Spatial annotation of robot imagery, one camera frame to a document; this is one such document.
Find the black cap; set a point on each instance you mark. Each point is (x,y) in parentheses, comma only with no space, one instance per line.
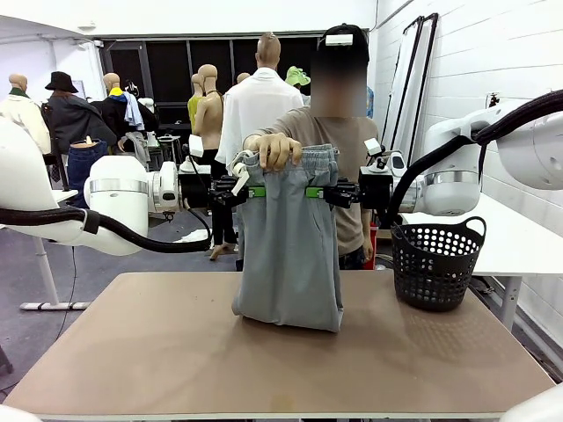
(343,29)

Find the lime green hat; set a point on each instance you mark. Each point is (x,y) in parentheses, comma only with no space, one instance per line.
(297,75)

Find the black stand foot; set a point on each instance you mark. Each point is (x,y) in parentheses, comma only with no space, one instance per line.
(4,362)

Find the white cloth on floor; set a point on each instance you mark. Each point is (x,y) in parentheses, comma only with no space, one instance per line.
(193,237)

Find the half mannequin dark jeans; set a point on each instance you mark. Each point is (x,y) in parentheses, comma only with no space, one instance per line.
(79,162)

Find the black bucket hat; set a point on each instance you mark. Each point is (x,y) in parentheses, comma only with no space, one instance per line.
(61,82)

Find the white metal stool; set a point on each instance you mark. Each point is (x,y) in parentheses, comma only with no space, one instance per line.
(169,140)

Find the white torso mannequin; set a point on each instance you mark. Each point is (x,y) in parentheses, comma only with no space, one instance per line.
(147,105)

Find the tall mannequin white shirt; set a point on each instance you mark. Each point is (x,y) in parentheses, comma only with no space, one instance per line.
(255,110)

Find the grey training pants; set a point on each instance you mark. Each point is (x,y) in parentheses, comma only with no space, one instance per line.
(290,246)

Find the person in blue floral shirt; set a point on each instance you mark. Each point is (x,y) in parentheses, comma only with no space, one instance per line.
(370,102)

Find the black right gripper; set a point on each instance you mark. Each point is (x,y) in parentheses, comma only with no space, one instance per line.
(376,186)

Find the figure in dark jacket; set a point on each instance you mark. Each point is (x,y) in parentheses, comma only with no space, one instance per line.
(75,121)

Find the black tripod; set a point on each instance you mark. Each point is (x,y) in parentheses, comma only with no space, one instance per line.
(494,100)

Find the person's left hand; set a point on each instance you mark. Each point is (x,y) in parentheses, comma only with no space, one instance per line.
(368,254)

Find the person's right hand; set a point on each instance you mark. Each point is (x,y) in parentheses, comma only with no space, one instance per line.
(281,151)

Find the light blue draped shirt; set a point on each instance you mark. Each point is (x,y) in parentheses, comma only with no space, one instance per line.
(133,112)

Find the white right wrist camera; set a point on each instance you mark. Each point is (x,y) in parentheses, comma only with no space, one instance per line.
(372,146)

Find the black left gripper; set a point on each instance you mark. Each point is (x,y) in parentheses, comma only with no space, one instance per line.
(195,191)

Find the mannequin yellow top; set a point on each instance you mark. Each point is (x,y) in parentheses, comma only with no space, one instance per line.
(193,107)

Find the tan mannequin head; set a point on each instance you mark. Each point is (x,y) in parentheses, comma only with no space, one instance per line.
(243,78)

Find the person's right forearm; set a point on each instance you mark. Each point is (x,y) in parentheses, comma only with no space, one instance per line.
(286,125)

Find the black perforated laundry basket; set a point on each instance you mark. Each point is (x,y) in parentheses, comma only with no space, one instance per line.
(435,272)

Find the mannequin cream jacket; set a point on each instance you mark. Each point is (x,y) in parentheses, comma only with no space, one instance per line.
(26,118)

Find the bare-torso mannequin black trousers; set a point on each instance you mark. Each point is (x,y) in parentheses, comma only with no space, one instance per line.
(209,118)

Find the person in beige sweater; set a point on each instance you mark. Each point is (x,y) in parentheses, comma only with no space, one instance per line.
(352,224)

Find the white canopy roof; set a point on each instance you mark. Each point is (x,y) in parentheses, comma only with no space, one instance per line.
(26,28)

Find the large white table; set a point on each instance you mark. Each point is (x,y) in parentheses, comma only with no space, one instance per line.
(506,246)

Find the black-framed white panel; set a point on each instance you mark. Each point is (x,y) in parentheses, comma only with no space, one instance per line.
(415,88)
(402,88)

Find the mannequin black jacket yellow collar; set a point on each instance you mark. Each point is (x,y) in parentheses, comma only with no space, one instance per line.
(114,114)

